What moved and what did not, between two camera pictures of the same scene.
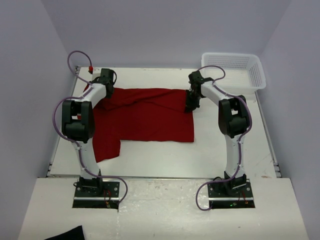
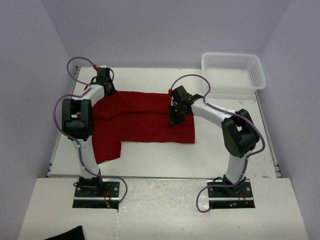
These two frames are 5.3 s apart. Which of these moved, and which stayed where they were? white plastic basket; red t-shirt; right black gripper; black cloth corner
Moved: right black gripper
Stayed: white plastic basket; red t-shirt; black cloth corner
